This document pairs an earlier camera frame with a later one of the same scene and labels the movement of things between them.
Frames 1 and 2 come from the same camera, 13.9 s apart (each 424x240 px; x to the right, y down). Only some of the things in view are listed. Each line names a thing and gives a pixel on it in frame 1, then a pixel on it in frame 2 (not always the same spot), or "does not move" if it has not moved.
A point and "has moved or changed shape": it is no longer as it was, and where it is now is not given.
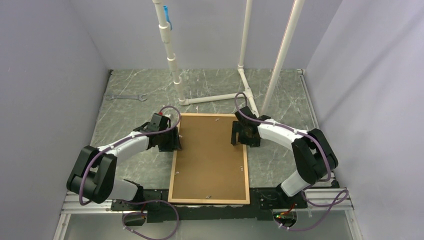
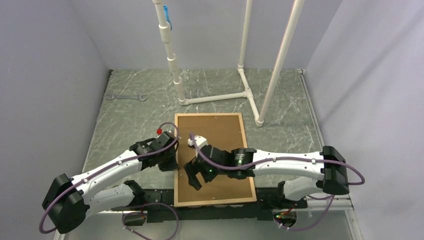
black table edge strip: x=263 y=202 does not move
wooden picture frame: x=209 y=169 has moved or changed shape
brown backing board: x=208 y=167 does not move
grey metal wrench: x=110 y=97 does not move
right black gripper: x=254 y=142 -> x=192 y=168
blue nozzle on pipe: x=166 y=12 does not move
